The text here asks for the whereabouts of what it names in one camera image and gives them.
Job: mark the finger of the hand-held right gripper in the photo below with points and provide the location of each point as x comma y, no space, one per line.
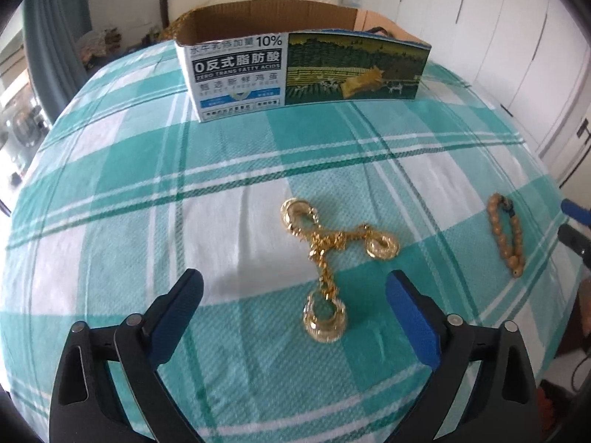
576,210
572,239

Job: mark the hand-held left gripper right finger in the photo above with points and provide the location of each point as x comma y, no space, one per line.
413,316

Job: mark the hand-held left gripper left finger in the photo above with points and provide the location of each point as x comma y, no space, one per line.
180,307

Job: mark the printed cardboard box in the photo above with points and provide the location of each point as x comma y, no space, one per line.
240,74

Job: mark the teal plaid bedsheet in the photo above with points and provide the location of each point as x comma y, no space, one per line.
184,170

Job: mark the white wardrobe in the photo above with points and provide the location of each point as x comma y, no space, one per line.
498,46

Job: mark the pile of clutter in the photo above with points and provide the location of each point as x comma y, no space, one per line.
99,45

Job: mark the yellow patterned pillow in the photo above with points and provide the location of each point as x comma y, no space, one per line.
178,25

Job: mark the blue-grey curtain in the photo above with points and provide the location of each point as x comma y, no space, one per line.
55,32

